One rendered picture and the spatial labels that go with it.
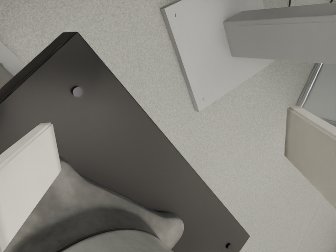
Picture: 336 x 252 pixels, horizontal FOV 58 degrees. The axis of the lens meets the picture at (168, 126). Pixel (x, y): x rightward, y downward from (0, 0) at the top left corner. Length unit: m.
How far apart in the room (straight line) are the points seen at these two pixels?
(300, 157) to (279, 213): 1.95
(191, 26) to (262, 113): 0.66
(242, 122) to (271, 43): 0.51
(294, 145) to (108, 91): 0.16
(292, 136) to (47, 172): 0.13
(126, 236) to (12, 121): 0.12
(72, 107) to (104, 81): 0.03
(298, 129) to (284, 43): 1.02
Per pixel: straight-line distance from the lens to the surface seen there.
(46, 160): 0.17
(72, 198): 0.26
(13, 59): 1.04
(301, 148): 0.17
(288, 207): 2.16
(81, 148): 0.27
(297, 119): 0.17
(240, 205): 1.79
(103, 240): 0.23
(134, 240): 0.24
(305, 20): 1.10
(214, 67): 1.34
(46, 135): 0.17
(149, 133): 0.30
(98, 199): 0.27
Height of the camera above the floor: 1.05
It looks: 54 degrees down
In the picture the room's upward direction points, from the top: 114 degrees clockwise
